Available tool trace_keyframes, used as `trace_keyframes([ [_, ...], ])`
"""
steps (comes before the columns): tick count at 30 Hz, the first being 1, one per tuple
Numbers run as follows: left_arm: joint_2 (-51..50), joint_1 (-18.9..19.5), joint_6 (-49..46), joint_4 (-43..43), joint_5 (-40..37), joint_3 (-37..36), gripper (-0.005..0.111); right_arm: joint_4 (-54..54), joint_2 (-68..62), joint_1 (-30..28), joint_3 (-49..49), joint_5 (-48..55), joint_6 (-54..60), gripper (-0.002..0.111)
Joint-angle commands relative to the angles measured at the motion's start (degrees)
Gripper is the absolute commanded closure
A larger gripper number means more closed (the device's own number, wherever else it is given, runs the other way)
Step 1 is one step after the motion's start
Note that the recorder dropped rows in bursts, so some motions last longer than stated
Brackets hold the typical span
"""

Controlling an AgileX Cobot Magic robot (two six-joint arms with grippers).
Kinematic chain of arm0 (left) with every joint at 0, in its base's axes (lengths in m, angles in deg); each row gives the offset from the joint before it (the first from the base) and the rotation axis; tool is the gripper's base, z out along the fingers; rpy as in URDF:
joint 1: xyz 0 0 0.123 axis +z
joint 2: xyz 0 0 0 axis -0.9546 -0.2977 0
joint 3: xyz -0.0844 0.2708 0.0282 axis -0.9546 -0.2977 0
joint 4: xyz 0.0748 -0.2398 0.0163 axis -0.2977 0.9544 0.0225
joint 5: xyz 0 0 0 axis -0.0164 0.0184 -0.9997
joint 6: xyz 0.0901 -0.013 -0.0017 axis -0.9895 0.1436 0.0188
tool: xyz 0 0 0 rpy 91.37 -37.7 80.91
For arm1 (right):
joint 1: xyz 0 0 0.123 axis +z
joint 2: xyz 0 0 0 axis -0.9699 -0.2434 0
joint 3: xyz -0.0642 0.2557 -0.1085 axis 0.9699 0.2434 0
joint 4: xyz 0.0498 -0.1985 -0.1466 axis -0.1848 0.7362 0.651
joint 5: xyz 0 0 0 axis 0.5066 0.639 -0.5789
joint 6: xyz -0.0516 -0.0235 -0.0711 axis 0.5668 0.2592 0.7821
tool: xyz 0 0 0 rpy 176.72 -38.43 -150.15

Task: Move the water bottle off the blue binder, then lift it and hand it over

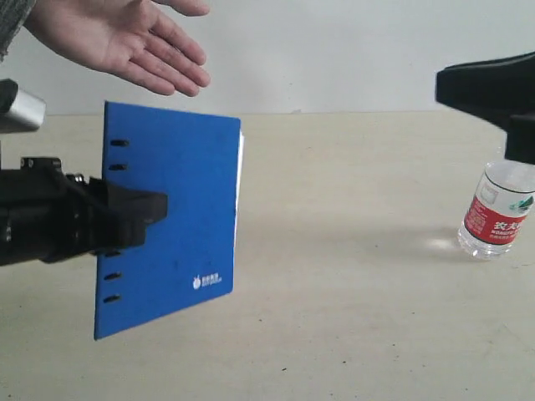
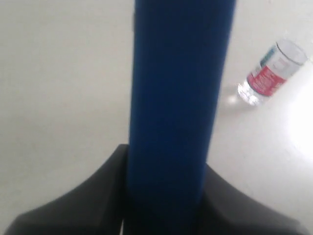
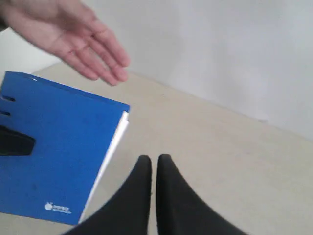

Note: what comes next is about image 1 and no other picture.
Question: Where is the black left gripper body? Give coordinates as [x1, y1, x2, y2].
[1, 156, 92, 266]

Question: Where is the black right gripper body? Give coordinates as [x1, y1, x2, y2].
[504, 114, 535, 165]

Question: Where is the clear water bottle red label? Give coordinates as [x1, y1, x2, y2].
[457, 160, 534, 260]

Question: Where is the blue ring binder notebook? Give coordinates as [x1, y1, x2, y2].
[94, 102, 244, 340]

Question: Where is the grey sleeved forearm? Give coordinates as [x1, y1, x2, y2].
[1, 0, 38, 63]

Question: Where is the person's open hand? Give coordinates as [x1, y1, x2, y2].
[24, 0, 211, 97]

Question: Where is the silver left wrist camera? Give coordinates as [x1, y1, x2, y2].
[1, 79, 46, 135]

